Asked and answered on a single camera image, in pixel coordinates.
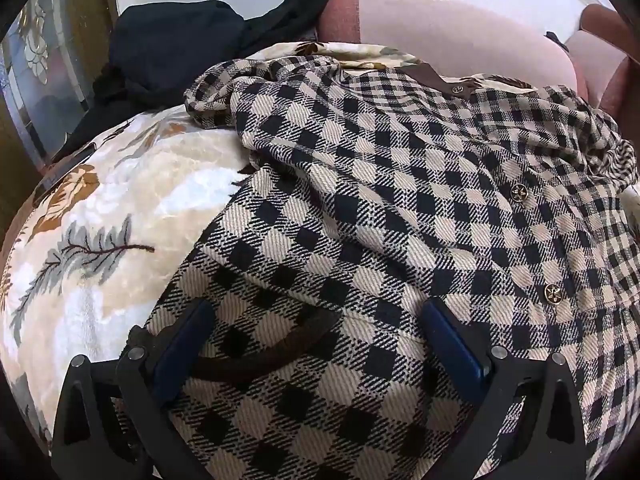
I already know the black garment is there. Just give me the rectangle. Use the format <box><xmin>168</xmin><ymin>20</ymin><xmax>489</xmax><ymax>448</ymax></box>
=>
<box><xmin>52</xmin><ymin>0</ymin><xmax>343</xmax><ymax>161</ymax></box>

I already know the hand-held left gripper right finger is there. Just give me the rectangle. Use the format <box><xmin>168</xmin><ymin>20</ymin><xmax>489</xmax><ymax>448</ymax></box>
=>
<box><xmin>422</xmin><ymin>296</ymin><xmax>586</xmax><ymax>480</ymax></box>

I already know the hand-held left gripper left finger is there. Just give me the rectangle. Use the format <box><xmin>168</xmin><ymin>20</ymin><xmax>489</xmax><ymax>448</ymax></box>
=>
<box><xmin>52</xmin><ymin>300</ymin><xmax>217</xmax><ymax>480</ymax></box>

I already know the etched glass door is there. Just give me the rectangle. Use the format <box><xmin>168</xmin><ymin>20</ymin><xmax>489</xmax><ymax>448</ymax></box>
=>
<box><xmin>0</xmin><ymin>0</ymin><xmax>96</xmax><ymax>171</ymax></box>

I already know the floral cream blanket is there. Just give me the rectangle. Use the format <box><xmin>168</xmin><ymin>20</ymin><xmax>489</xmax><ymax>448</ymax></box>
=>
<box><xmin>0</xmin><ymin>40</ymin><xmax>551</xmax><ymax>466</ymax></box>

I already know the beige black checkered coat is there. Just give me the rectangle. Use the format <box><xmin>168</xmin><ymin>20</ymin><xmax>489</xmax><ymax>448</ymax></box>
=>
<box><xmin>145</xmin><ymin>55</ymin><xmax>640</xmax><ymax>480</ymax></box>

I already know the dark navy garment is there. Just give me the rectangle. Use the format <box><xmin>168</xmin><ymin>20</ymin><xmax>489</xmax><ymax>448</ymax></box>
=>
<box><xmin>92</xmin><ymin>0</ymin><xmax>253</xmax><ymax>111</ymax></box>

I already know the pink and brown cushion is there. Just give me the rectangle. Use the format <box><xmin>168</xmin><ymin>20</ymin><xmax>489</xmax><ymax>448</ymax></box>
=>
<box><xmin>565</xmin><ymin>4</ymin><xmax>636</xmax><ymax>116</ymax></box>

